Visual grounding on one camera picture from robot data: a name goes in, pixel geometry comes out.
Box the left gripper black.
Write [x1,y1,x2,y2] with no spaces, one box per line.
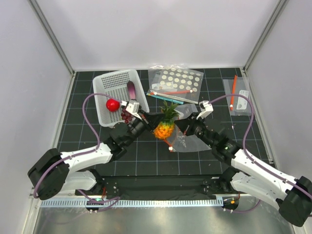
[124,108,164,146]

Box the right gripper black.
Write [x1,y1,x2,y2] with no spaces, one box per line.
[175,112,216,148]

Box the orange toy pineapple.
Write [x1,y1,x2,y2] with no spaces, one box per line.
[154,101,179,140]

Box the orange zipper clear bag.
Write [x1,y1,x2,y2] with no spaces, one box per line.
[165,104,211,153]

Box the red grape bunch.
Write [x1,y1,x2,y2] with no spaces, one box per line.
[121,111,135,124]

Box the red yellow apple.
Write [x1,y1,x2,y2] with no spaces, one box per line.
[106,98,120,112]

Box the white perforated plastic basket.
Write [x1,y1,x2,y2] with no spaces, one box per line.
[93,69,150,127]

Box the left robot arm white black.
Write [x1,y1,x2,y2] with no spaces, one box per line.
[27,111,164,200]

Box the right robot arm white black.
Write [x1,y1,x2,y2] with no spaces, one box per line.
[175,113,312,227]

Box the blue zipper clear bag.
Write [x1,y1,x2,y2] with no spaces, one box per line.
[146,92,198,104]

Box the polka dot zip bag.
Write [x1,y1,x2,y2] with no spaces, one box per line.
[148,64,204,102]

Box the right orange zipper bag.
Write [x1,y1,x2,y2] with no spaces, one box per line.
[223,75,251,116]

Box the purple eggplant toy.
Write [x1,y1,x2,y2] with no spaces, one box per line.
[127,81,136,100]

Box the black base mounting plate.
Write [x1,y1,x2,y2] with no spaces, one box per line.
[85,175,238,201]

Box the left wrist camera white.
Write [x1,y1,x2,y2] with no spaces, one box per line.
[126,99,140,115]

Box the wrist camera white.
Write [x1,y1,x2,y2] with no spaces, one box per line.
[196,100,214,119]
[126,99,140,115]

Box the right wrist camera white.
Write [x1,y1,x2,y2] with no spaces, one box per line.
[196,100,214,119]

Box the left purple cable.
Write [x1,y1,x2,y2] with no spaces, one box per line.
[33,93,127,212]

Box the purple cable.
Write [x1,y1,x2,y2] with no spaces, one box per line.
[33,93,127,212]
[209,94,312,214]

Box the perforated metal cable rail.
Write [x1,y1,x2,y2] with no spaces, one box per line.
[40,197,223,208]

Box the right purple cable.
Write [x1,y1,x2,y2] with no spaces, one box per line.
[209,94,312,214]

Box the right aluminium frame post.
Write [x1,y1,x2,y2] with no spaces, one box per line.
[243,0,289,73]

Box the aluminium frame post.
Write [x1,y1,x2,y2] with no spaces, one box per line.
[243,0,289,73]
[28,0,75,75]

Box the left aluminium frame post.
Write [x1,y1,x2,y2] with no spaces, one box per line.
[28,0,75,75]

